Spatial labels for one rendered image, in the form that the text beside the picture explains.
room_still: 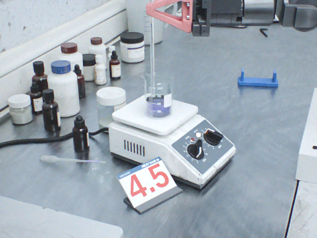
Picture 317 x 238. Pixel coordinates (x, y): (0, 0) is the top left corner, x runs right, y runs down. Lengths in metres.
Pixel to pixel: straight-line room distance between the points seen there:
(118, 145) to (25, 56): 0.38
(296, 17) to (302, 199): 0.29
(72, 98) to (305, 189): 0.52
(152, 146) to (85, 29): 0.61
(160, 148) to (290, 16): 0.30
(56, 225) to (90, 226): 0.05
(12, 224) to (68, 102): 0.37
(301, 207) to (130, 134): 0.31
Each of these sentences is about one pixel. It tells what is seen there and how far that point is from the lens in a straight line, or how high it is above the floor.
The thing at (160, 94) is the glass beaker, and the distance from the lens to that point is 0.82.
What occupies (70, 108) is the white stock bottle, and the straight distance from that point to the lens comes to 1.05.
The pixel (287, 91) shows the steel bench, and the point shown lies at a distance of 1.21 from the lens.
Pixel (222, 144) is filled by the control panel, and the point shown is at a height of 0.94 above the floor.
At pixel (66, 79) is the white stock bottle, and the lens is 1.03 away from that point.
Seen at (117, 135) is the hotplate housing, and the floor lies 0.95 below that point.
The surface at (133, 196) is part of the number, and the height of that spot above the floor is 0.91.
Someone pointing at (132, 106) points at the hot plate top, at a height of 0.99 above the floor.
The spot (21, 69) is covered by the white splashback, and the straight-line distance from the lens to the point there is 1.13.
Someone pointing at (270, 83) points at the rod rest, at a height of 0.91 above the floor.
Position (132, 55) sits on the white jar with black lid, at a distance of 1.34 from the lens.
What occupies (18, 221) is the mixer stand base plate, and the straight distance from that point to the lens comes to 0.76.
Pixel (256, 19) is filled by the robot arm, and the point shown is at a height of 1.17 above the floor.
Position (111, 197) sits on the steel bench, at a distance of 0.80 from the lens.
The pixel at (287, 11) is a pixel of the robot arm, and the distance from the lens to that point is 0.78.
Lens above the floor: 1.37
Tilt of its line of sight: 26 degrees down
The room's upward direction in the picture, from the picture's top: straight up
